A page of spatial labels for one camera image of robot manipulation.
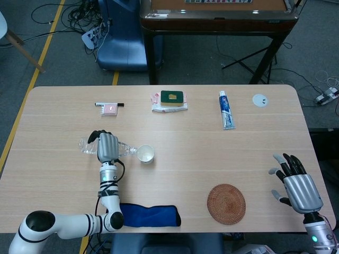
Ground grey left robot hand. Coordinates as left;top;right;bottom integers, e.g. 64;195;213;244
88;129;124;164

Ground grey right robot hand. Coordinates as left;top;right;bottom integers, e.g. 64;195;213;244
268;152;324;214

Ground clear plastic water bottle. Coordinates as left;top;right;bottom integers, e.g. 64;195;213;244
78;137;138;157

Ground flower print paper cup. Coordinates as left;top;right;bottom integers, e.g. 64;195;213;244
137;144;155;164

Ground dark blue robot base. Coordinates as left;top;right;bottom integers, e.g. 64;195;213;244
110;232;225;254

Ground pink eraser block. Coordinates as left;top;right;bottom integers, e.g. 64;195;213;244
101;103;118;117

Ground white pink wipes pack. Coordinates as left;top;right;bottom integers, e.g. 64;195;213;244
150;92;189;114

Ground round woven rattan coaster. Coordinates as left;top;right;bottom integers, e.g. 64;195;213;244
207;184;246;225

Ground green yellow sponge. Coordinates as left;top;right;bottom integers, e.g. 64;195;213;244
160;90;185;107

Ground blue microfiber cloth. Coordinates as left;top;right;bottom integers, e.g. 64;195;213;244
105;203;182;228

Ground grey floor power strip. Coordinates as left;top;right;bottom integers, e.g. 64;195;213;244
314;88;339;106

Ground blue chair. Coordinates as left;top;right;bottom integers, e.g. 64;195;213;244
95;0;163;72

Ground blue white toothpaste tube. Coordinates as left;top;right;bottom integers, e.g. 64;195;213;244
218;90;236;131

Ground white floor power strip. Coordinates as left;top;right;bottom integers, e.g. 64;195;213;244
81;25;109;50

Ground black tripod stand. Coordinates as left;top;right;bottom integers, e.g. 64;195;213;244
221;34;279;85

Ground white chair wooden legs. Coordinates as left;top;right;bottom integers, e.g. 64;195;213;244
0;10;46;74

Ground dark wood mahjong table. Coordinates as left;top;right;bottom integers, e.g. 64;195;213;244
139;0;299;85

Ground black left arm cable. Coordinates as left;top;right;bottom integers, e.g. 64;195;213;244
94;158;126;216

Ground white coiled floor cable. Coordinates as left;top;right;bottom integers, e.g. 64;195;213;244
315;70;339;89

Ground black floor cable tangle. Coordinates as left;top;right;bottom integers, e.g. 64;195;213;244
30;0;112;53

